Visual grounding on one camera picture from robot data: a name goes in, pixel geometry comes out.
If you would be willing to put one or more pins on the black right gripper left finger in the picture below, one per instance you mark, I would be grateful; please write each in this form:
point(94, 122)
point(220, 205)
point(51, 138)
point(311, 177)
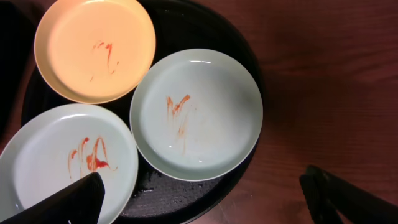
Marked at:
point(80, 202)

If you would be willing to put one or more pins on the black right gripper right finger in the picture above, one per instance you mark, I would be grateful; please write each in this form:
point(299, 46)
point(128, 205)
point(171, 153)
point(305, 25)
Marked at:
point(328, 196)

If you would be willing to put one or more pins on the pale green plate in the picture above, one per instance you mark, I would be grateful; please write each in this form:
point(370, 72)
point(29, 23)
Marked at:
point(196, 115)

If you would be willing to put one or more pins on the pale blue plate front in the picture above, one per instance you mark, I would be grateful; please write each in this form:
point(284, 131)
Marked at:
point(62, 145)

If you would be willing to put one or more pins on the yellow plate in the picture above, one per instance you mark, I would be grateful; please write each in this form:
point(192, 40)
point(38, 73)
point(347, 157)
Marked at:
point(94, 51)

